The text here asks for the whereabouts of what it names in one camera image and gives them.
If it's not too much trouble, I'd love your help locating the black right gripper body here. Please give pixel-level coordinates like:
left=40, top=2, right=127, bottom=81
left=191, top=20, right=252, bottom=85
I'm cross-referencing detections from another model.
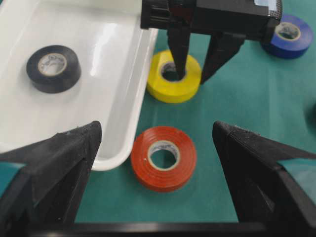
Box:
left=140, top=0, right=282, bottom=42

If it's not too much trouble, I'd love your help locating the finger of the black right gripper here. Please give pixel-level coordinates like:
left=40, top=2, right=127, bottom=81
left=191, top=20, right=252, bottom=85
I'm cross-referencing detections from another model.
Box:
left=201, top=33, right=246, bottom=84
left=167, top=27, right=191, bottom=79

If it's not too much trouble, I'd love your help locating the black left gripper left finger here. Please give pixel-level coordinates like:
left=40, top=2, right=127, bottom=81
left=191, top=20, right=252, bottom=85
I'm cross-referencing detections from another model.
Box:
left=0, top=121, right=102, bottom=230

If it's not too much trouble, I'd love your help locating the blue tape roll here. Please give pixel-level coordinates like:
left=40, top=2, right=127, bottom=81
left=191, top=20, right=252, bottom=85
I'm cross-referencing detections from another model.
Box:
left=261, top=14, right=314, bottom=59

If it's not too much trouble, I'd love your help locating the white plastic tray case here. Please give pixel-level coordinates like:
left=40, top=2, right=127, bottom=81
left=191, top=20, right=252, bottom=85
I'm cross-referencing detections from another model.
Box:
left=0, top=0, right=158, bottom=171

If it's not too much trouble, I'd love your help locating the orange tape roll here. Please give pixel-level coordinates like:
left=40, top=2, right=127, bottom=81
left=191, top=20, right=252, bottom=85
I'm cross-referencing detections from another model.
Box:
left=131, top=126, right=197, bottom=193

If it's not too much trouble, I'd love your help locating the yellow tape roll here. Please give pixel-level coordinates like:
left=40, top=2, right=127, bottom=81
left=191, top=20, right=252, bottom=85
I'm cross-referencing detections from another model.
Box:
left=147, top=50, right=201, bottom=103

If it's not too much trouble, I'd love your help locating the black tape roll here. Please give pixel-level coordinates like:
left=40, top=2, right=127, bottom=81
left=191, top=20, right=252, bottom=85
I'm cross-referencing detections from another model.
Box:
left=26, top=45, right=81, bottom=94

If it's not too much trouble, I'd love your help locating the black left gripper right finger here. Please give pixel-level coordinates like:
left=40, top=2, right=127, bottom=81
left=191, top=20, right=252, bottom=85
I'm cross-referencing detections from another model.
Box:
left=212, top=121, right=316, bottom=230

